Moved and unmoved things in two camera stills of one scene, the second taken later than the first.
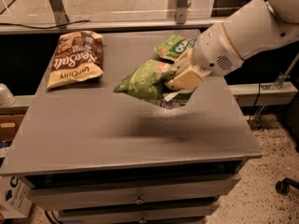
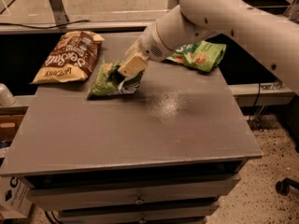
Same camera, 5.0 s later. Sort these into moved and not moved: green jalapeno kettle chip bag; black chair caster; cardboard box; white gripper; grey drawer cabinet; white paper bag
Moved: green jalapeno kettle chip bag; white gripper
Not moved: black chair caster; cardboard box; grey drawer cabinet; white paper bag
